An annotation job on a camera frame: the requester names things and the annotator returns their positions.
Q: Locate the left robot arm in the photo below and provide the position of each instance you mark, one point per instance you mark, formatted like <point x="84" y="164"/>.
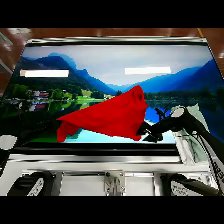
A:
<point x="23" y="185"/>

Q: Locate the silver frame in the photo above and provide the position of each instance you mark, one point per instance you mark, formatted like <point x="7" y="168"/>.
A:
<point x="100" y="164"/>

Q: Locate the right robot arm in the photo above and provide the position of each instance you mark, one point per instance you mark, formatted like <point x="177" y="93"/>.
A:
<point x="186" y="120"/>

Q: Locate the pale green garment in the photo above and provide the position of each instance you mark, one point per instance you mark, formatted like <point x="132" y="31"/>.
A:
<point x="186" y="146"/>

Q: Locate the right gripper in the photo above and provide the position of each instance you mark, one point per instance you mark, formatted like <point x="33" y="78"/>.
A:
<point x="151" y="130"/>

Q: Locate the red T-shirt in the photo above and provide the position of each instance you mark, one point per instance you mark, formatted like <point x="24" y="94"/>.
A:
<point x="106" y="116"/>

